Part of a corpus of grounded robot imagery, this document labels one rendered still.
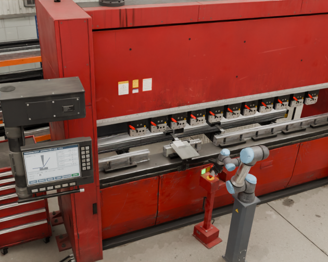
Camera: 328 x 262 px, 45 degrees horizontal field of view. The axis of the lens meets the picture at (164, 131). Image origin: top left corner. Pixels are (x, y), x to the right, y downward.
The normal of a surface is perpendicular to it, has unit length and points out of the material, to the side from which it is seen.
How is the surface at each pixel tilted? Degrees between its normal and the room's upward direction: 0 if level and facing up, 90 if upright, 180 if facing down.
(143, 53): 90
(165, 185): 90
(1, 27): 90
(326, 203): 0
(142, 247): 0
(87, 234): 90
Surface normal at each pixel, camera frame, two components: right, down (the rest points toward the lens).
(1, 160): 0.04, -0.87
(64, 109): 0.35, 0.48
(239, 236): -0.27, 0.47
